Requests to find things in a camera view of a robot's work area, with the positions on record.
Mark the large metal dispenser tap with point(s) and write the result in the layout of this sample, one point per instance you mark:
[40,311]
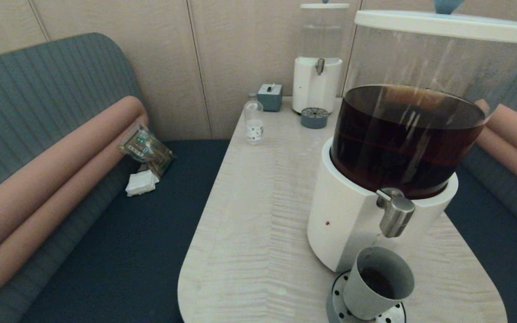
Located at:
[395,215]

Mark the grey plastic cup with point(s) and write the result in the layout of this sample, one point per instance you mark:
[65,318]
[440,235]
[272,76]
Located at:
[366,296]

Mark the clear plastic bottle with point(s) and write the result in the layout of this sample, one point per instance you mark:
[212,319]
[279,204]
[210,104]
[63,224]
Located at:
[254,125]

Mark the small blue-grey box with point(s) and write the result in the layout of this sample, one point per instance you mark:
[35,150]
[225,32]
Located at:
[269,98]

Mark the small perforated drip tray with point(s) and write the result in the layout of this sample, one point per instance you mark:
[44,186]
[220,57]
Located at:
[314,119]

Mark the small water dispenser white base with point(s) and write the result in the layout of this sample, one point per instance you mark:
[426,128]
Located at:
[312,89]

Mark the large tea dispenser white base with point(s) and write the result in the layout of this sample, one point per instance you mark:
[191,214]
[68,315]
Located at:
[343,215]

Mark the green snack packet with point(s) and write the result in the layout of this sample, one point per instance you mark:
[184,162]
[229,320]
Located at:
[148,150]

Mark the small metal dispenser tap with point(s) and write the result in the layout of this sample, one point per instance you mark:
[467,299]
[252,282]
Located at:
[319,66]

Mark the white folded napkin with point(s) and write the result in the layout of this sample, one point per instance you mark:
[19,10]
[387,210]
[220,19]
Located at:
[142,184]

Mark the large perforated metal drip tray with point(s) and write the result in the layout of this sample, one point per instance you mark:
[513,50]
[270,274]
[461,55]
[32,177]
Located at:
[337,305]

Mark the grey-blue upholstered sofa bench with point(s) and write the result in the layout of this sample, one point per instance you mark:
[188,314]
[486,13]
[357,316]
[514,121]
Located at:
[501,242]
[38,89]

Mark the white lid with blue knob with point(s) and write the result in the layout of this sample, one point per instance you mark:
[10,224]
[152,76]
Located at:
[447,24]

